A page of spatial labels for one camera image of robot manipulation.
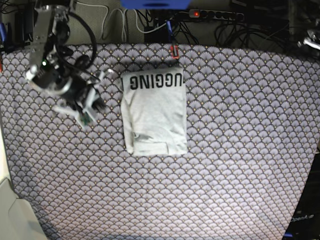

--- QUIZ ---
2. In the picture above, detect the red table clamp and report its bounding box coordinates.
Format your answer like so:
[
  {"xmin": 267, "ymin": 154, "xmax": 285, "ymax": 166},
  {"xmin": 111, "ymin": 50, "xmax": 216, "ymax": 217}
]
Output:
[{"xmin": 170, "ymin": 44, "xmax": 180, "ymax": 59}]

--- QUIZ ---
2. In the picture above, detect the light grey T-shirt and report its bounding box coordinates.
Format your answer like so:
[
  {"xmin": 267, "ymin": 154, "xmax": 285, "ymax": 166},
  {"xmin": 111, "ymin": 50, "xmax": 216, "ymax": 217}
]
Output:
[{"xmin": 120, "ymin": 67, "xmax": 188, "ymax": 156}]

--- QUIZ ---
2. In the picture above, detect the black power strip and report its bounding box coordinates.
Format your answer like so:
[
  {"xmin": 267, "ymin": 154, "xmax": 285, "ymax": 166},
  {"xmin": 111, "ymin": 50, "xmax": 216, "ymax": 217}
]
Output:
[{"xmin": 188, "ymin": 9, "xmax": 245, "ymax": 22}]

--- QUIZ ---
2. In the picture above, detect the beige plastic bin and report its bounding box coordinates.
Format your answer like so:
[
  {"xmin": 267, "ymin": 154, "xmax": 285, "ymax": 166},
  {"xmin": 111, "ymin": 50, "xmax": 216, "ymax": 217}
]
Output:
[{"xmin": 0, "ymin": 178, "xmax": 47, "ymax": 240}]

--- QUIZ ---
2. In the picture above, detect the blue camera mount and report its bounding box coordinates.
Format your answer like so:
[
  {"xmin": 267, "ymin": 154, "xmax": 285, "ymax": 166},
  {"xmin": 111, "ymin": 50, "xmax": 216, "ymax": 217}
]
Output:
[{"xmin": 120, "ymin": 0, "xmax": 191, "ymax": 10}]

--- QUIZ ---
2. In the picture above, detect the fan-patterned grey tablecloth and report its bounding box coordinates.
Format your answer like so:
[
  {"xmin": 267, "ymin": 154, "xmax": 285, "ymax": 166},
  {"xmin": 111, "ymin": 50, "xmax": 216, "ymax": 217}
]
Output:
[{"xmin": 0, "ymin": 43, "xmax": 320, "ymax": 240}]

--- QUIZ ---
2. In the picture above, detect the white cable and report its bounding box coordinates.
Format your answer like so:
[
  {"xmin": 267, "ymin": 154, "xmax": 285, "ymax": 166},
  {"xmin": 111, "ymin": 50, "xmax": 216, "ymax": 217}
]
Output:
[{"xmin": 100, "ymin": 7, "xmax": 168, "ymax": 42}]

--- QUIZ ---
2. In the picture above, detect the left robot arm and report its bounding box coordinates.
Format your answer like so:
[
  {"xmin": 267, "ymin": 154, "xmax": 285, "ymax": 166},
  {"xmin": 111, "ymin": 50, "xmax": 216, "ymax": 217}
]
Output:
[{"xmin": 297, "ymin": 28, "xmax": 320, "ymax": 50}]

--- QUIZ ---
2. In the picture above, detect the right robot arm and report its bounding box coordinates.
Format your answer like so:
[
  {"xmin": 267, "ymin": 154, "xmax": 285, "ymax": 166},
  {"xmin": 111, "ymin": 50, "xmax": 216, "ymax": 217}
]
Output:
[{"xmin": 25, "ymin": 0, "xmax": 105, "ymax": 112}]

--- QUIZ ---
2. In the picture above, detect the black OpenArm box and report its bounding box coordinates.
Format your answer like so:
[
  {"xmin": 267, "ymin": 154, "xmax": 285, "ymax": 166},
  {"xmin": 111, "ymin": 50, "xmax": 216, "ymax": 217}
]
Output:
[{"xmin": 282, "ymin": 153, "xmax": 320, "ymax": 240}]

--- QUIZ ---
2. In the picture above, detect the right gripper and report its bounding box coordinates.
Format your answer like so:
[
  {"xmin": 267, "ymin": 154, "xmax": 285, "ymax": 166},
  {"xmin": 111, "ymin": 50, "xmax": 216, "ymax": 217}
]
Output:
[{"xmin": 57, "ymin": 74, "xmax": 106, "ymax": 113}]

